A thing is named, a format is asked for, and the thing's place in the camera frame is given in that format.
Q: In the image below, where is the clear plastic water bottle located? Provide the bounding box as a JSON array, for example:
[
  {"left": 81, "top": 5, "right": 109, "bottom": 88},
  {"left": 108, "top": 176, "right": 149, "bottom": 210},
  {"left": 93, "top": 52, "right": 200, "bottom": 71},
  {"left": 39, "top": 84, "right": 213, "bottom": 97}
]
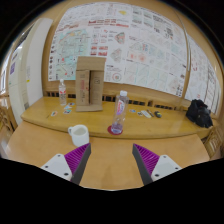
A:
[{"left": 110, "top": 90, "right": 130, "bottom": 134}]

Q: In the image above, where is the small red-labelled plastic bottle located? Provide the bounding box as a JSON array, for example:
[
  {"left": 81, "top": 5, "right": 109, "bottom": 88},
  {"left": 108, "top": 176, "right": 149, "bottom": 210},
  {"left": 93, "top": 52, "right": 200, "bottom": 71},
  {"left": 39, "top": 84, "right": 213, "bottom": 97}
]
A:
[{"left": 58, "top": 78, "right": 68, "bottom": 107}]

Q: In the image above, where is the narrow printed wall poster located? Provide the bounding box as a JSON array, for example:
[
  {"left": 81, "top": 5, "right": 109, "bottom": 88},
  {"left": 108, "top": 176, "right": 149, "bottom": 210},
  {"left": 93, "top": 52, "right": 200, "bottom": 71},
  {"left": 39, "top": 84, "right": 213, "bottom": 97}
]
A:
[{"left": 184, "top": 33, "right": 221, "bottom": 114}]

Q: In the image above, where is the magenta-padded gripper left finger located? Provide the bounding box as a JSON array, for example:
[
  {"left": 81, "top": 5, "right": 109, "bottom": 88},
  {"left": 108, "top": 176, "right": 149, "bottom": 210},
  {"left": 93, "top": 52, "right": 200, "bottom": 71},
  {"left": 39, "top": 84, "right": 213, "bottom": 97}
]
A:
[{"left": 39, "top": 142, "right": 92, "bottom": 185}]

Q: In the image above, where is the white ceramic mug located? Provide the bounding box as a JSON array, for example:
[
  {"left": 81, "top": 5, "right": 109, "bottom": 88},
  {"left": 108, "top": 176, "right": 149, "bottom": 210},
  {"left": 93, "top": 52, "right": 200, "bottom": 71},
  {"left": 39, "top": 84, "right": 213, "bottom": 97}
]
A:
[{"left": 67, "top": 124, "right": 90, "bottom": 148}]

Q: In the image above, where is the white floor air conditioner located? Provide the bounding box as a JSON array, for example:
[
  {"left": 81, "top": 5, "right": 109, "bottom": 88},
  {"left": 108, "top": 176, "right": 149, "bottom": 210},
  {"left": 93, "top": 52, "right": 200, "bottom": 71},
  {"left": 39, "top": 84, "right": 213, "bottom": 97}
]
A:
[{"left": 8, "top": 23, "right": 34, "bottom": 111}]

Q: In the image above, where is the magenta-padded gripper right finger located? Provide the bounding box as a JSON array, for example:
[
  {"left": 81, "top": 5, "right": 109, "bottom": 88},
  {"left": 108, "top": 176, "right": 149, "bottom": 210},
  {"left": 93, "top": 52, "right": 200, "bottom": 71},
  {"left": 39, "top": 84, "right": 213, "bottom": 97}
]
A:
[{"left": 131, "top": 143, "right": 183, "bottom": 186}]

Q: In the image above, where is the black bag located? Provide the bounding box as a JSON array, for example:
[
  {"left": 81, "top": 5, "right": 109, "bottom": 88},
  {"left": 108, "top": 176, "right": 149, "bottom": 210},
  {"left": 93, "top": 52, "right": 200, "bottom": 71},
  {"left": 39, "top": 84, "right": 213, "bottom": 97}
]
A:
[{"left": 185, "top": 98, "right": 214, "bottom": 129}]

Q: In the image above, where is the flat round red coaster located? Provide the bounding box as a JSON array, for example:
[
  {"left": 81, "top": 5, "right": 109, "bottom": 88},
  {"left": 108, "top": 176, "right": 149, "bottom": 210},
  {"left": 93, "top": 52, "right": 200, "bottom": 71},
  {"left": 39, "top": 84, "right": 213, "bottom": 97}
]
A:
[{"left": 107, "top": 124, "right": 124, "bottom": 136}]

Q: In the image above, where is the brown cardboard box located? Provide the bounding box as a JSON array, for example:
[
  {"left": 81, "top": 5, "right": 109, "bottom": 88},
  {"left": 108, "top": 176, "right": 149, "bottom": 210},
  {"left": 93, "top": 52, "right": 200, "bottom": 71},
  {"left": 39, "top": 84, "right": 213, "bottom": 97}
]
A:
[{"left": 75, "top": 55, "right": 107, "bottom": 112}]

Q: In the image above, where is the large printed wall poster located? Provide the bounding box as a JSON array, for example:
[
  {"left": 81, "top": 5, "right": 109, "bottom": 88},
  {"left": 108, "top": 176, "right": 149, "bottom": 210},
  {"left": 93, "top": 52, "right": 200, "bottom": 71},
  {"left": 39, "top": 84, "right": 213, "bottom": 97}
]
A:
[{"left": 48, "top": 1, "right": 191, "bottom": 98}]

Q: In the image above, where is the white flat card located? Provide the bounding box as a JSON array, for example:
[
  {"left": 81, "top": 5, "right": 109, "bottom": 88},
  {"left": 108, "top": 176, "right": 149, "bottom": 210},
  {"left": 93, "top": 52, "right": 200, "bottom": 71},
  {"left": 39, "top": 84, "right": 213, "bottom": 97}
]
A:
[{"left": 140, "top": 109, "right": 153, "bottom": 119}]

